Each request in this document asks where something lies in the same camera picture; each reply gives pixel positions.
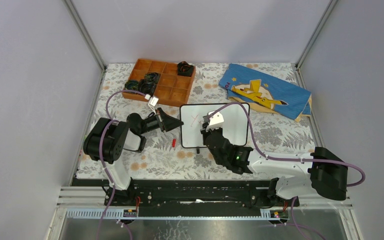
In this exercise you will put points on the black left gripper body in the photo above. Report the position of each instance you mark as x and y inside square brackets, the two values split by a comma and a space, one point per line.
[150, 123]

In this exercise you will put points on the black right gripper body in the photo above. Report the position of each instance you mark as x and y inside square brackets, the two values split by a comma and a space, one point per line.
[205, 133]

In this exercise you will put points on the white whiteboard black frame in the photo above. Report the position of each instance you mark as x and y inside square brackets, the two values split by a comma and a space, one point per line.
[200, 119]

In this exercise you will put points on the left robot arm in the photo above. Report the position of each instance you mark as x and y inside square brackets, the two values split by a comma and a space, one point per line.
[109, 138]

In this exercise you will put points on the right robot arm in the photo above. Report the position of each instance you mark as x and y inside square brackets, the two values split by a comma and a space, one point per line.
[291, 175]

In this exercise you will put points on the wooden compartment tray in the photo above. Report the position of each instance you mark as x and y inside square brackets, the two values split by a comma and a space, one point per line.
[170, 82]

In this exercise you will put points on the floral tablecloth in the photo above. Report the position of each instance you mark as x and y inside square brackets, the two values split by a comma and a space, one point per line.
[159, 160]

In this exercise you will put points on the blue pikachu cloth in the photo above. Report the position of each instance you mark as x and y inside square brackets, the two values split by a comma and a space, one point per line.
[266, 92]

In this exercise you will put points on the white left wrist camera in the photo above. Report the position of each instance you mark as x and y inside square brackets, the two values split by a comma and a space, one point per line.
[151, 102]

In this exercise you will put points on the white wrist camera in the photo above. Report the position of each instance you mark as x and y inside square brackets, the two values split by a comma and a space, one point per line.
[212, 121]
[151, 102]

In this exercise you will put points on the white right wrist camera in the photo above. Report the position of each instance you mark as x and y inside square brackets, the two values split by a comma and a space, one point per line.
[212, 121]

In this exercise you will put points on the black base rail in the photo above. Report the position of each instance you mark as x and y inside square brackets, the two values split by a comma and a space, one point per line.
[196, 199]

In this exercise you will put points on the aluminium frame post left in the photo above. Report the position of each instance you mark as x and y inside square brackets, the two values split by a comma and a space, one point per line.
[73, 12]

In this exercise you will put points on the aluminium frame post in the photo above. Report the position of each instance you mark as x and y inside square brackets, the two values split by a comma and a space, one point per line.
[73, 12]
[314, 36]

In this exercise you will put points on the aluminium frame post right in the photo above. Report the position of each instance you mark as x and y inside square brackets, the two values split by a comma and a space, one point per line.
[314, 36]

